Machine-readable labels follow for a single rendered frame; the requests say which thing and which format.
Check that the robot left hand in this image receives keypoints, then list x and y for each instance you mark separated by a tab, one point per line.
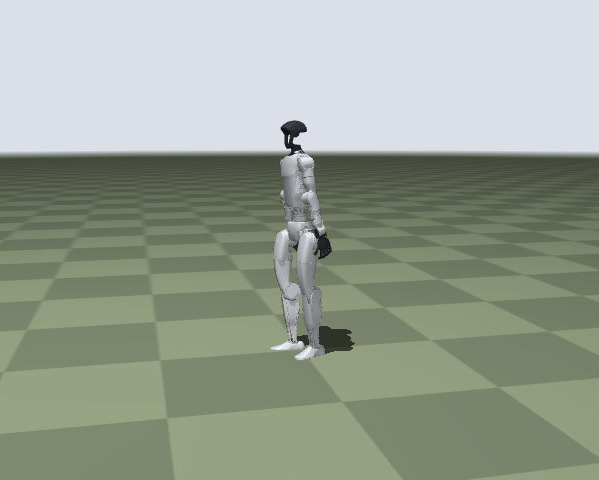
323	245

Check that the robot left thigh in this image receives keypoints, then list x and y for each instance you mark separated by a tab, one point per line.
306	262

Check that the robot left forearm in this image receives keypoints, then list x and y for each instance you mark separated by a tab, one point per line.
314	212

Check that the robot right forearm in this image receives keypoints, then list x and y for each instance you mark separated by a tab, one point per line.
288	215

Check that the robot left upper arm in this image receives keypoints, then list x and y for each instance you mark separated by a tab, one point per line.
306	166

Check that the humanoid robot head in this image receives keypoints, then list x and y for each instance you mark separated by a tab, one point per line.
293	128

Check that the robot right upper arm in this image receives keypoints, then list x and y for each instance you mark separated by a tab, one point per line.
282	193

